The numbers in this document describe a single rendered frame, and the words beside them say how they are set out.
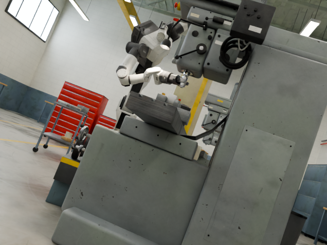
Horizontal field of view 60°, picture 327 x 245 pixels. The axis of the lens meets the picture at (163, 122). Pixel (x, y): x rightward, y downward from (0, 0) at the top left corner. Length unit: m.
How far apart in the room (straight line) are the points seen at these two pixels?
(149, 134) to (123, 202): 0.45
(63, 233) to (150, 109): 0.93
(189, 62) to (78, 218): 1.20
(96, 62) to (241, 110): 10.94
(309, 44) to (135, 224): 1.58
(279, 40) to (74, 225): 1.71
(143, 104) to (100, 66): 11.01
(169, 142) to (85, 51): 11.17
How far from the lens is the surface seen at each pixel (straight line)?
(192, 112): 3.71
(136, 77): 2.13
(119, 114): 2.60
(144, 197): 1.82
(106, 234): 1.76
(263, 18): 1.81
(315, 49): 2.10
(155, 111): 1.31
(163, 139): 1.79
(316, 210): 8.88
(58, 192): 2.55
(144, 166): 1.81
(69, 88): 7.39
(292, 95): 1.84
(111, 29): 12.80
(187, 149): 1.77
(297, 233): 3.45
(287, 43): 2.07
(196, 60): 1.96
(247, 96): 1.78
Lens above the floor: 0.73
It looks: 5 degrees up
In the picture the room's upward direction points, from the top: 21 degrees clockwise
